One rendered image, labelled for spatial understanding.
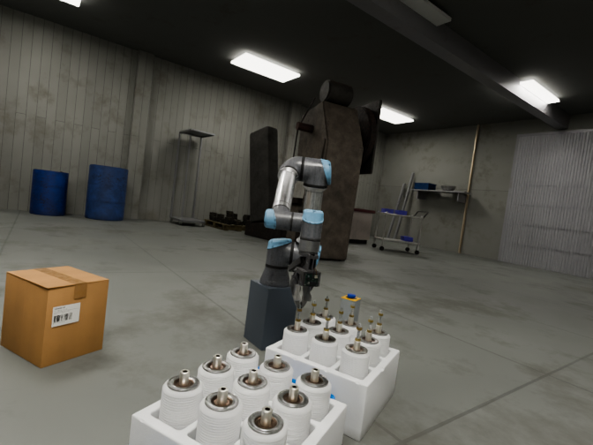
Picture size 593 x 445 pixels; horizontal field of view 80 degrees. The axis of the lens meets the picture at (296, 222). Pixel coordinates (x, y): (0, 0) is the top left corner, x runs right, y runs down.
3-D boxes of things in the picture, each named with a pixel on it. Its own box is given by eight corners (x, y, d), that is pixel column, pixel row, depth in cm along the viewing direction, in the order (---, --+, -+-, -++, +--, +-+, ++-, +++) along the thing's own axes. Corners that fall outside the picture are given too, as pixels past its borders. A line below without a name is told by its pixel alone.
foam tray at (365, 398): (259, 395, 131) (266, 347, 130) (310, 361, 164) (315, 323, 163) (359, 442, 111) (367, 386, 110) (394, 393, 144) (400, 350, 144)
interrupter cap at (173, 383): (160, 385, 84) (160, 382, 84) (183, 373, 90) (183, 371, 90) (183, 396, 80) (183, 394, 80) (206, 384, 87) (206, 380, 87)
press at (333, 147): (258, 245, 554) (279, 85, 542) (316, 247, 624) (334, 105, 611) (310, 262, 453) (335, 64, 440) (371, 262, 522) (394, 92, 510)
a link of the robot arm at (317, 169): (289, 260, 186) (303, 155, 173) (318, 264, 186) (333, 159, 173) (288, 268, 175) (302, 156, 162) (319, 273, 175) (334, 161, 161)
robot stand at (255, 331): (243, 336, 183) (250, 279, 182) (273, 333, 194) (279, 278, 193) (260, 350, 169) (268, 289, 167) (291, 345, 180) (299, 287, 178)
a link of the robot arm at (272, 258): (266, 260, 186) (269, 235, 185) (291, 264, 185) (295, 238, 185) (264, 264, 174) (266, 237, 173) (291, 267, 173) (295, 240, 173)
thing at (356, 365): (361, 395, 126) (368, 345, 125) (364, 411, 116) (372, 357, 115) (334, 391, 126) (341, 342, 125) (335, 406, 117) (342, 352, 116)
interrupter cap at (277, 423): (239, 426, 73) (240, 422, 73) (260, 409, 79) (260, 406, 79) (271, 441, 69) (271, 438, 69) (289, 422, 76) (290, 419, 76)
